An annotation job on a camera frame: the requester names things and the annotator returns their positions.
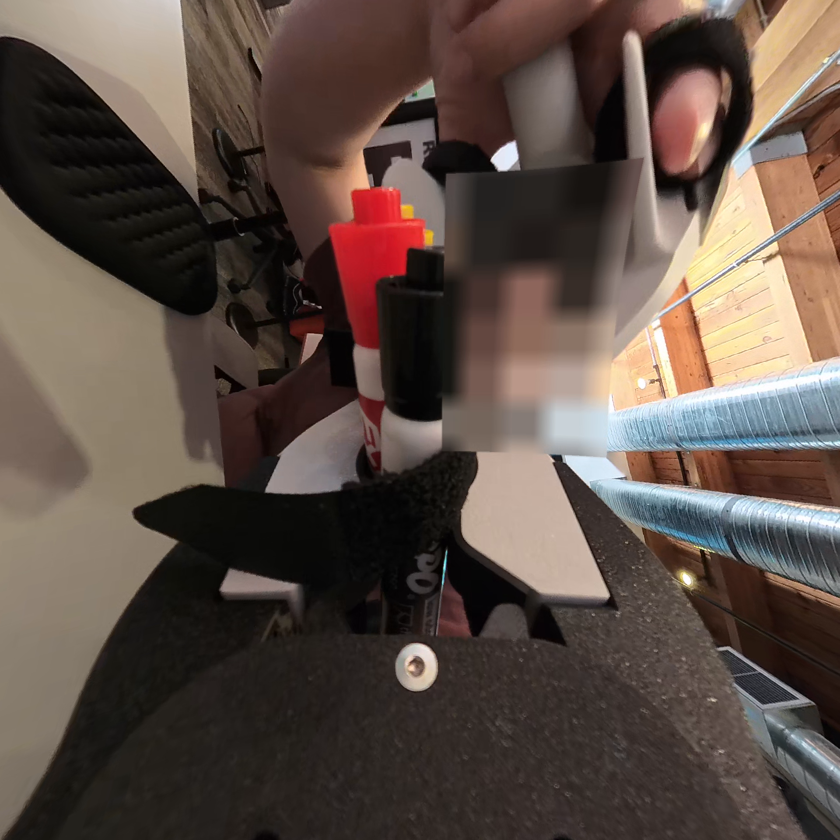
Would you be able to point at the person's right hand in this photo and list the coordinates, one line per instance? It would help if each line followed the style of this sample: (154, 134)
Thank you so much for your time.
(525, 39)

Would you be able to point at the grey metal beam bracket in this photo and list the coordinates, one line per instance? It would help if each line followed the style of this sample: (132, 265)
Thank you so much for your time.
(774, 151)

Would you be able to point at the red marker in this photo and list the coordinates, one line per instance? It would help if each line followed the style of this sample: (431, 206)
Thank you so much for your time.
(371, 262)

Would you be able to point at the person's maroon clothing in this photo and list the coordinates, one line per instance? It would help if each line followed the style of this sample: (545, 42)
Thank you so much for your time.
(289, 407)

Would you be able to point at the silver duct with vent box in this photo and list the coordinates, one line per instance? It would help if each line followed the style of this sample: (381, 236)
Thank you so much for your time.
(781, 715)

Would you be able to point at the round ceiling light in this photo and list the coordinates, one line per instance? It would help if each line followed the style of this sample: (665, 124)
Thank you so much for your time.
(686, 578)

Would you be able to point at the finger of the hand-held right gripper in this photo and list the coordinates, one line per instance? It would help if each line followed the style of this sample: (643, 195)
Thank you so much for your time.
(410, 197)

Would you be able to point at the black marker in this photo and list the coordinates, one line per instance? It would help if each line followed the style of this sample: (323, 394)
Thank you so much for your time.
(413, 348)

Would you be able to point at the metal conduit pipe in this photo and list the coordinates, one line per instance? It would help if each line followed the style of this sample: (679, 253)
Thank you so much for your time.
(748, 256)
(787, 111)

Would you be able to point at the black textured cushion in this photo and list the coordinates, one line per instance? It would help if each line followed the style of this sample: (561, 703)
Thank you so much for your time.
(98, 177)

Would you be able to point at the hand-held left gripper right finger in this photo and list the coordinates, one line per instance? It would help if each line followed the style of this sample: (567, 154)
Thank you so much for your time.
(531, 525)

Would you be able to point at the silver ventilation duct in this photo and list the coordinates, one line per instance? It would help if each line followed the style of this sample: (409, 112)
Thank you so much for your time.
(722, 410)
(722, 525)

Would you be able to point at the person's right forearm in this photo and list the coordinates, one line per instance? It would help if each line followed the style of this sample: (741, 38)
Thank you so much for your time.
(328, 98)

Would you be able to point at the black chair base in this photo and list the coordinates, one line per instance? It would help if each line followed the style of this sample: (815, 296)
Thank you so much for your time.
(246, 223)

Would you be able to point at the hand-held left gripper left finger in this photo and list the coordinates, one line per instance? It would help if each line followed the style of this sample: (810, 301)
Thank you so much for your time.
(315, 453)

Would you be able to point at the yellow marker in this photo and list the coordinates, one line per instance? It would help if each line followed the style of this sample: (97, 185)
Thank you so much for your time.
(413, 213)

